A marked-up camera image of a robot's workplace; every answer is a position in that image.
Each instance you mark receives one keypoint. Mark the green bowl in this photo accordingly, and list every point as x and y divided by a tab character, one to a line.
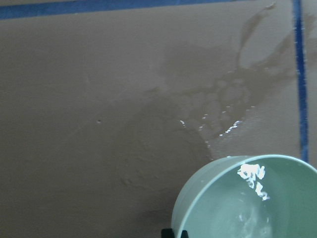
267	196

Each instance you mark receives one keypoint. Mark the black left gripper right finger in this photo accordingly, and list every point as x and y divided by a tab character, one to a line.
184	234

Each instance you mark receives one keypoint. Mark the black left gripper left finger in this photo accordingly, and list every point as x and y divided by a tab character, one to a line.
167	233

